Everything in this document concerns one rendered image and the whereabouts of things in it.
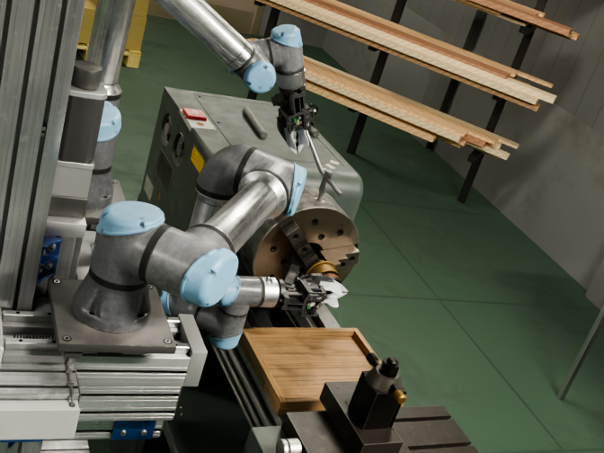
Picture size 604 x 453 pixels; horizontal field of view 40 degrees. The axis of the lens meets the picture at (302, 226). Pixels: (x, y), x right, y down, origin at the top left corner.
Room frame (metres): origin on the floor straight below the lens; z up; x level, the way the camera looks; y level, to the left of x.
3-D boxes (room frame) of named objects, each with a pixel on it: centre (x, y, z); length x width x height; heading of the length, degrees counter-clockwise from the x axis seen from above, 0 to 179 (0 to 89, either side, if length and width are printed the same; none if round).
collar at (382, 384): (1.51, -0.27, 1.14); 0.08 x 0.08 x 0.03
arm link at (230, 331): (1.76, 0.12, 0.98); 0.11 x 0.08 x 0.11; 79
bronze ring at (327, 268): (1.96, -0.09, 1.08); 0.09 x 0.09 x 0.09; 32
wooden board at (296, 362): (1.85, -0.16, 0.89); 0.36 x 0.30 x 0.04; 121
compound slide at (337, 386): (1.53, -0.25, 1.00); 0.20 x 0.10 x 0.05; 31
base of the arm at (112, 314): (1.39, 0.31, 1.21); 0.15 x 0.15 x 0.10
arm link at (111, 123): (1.83, 0.54, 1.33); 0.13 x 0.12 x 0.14; 21
